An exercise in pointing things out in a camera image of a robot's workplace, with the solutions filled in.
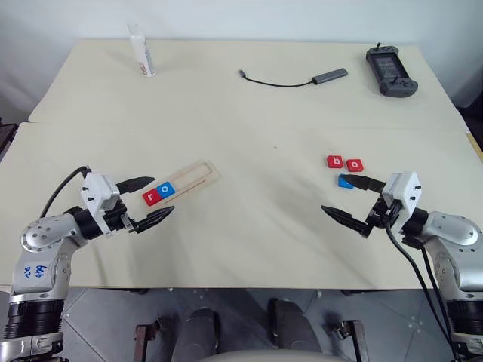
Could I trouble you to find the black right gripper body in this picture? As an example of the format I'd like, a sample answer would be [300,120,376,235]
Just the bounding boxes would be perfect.
[364,198,403,227]

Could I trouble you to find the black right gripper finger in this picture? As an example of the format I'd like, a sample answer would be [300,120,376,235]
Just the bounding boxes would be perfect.
[320,205,371,238]
[341,173,388,195]

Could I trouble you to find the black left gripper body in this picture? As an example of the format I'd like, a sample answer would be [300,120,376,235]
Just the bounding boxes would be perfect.
[101,199,139,237]

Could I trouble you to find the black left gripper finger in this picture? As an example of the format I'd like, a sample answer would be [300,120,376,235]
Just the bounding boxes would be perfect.
[130,205,176,234]
[115,176,156,196]

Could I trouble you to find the blue letter tile o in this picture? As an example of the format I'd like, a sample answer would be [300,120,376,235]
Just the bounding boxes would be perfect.
[156,183,177,200]

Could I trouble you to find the wooden letter tile holder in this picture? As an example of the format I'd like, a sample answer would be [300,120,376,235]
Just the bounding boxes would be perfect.
[145,160,221,208]

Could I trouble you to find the black handheld game controller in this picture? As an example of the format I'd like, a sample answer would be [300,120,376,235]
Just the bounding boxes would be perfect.
[365,42,419,97]

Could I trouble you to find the dark rounded shape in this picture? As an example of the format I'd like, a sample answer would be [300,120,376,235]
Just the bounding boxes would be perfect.
[267,297,321,355]
[175,307,222,357]

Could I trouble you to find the white squeeze tube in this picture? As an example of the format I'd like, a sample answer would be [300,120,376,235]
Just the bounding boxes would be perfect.
[127,23,156,79]

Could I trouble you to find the dark object beside table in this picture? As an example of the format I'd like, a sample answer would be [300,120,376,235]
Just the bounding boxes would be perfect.
[0,116,18,154]

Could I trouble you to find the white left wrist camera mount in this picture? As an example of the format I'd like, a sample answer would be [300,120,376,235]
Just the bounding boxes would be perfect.
[78,171,122,238]

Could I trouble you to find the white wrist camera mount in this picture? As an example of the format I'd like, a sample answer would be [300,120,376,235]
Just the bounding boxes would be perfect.
[78,171,122,238]
[380,171,422,223]

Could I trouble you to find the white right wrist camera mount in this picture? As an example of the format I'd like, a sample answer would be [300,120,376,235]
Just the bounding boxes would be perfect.
[380,171,422,223]

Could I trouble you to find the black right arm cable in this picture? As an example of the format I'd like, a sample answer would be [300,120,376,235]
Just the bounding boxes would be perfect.
[383,221,461,362]
[420,244,452,329]

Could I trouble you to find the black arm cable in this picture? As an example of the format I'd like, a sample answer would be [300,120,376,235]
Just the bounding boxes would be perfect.
[39,164,91,219]
[383,221,461,362]
[420,244,452,329]

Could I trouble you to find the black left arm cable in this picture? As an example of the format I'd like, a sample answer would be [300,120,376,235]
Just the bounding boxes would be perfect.
[39,164,91,219]

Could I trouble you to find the grey USB hub with cable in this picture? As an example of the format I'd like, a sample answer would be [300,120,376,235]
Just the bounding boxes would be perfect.
[237,67,348,88]

